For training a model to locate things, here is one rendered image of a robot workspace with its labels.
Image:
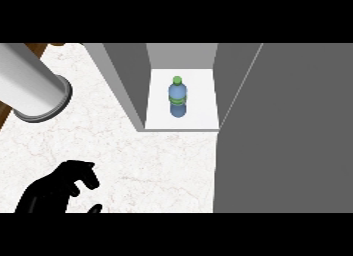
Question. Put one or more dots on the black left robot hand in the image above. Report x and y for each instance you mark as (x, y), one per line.
(48, 193)

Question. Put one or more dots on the grey open cabinet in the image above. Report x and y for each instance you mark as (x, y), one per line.
(136, 86)

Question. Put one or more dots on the blue water bottle green cap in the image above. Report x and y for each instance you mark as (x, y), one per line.
(178, 96)

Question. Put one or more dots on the dark grey cabinet door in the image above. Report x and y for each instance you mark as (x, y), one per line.
(292, 133)

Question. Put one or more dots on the white cylinder with grey rim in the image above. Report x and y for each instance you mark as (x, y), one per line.
(22, 83)

